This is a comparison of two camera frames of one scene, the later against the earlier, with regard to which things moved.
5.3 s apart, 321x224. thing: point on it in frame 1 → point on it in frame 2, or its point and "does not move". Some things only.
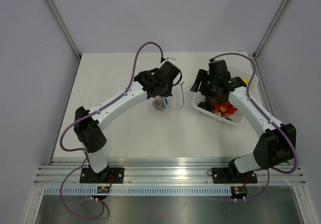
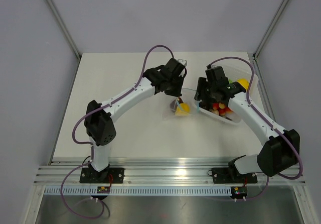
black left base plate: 109,175 does not move
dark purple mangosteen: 204,105 does not move
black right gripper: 202,75 → 200,94
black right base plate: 231,175 does not move
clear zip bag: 175,102 → 183,108
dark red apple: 159,103 → 180,100
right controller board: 238,192 does not move
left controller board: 103,190 does not move
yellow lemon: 245,80 does not move
